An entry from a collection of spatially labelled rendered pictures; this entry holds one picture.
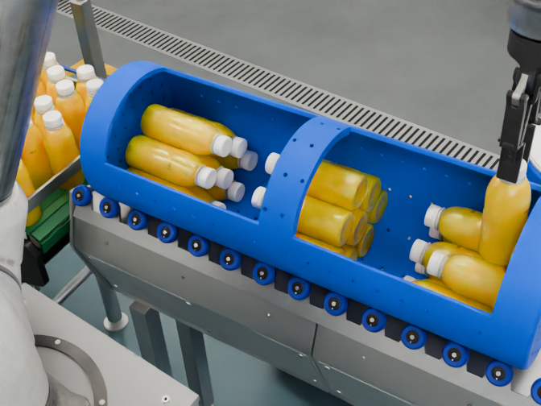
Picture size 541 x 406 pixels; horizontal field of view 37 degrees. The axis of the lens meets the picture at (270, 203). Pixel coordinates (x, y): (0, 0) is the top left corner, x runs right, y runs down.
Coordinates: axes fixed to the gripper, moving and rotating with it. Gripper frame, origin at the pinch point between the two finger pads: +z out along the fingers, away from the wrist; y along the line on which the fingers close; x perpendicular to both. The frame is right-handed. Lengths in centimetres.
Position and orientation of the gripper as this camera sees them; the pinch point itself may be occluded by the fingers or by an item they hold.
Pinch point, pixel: (515, 152)
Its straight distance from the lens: 121.1
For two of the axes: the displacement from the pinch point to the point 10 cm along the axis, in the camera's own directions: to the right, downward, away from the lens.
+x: -8.5, -3.2, 4.1
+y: 5.3, -5.9, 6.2
